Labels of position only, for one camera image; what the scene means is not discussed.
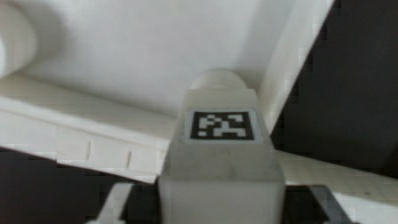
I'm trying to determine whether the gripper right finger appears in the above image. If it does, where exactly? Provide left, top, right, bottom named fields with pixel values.
left=309, top=185, right=357, bottom=224

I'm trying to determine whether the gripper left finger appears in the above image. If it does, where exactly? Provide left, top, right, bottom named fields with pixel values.
left=86, top=183, right=134, bottom=224

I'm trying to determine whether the white table leg with tag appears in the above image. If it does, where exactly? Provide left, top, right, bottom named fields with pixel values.
left=158, top=69, right=285, bottom=224

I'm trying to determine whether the white U-shaped obstacle fence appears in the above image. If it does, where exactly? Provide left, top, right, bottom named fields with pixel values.
left=0, top=77, right=398, bottom=224

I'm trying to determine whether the white square tabletop panel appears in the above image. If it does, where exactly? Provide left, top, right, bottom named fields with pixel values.
left=0, top=0, right=336, bottom=144

